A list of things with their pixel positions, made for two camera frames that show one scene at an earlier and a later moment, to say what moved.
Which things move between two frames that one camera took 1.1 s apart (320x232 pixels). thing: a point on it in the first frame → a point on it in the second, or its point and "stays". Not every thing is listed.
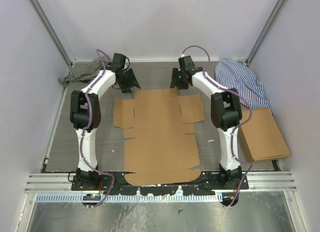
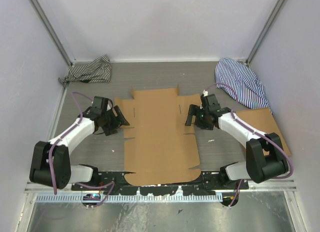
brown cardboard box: [160, 149] stays
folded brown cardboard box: [262, 136] stays
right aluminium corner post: [279, 5] stays
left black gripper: [132, 82] → [118, 120]
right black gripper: [175, 82] → [194, 110]
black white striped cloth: [84, 73] stays
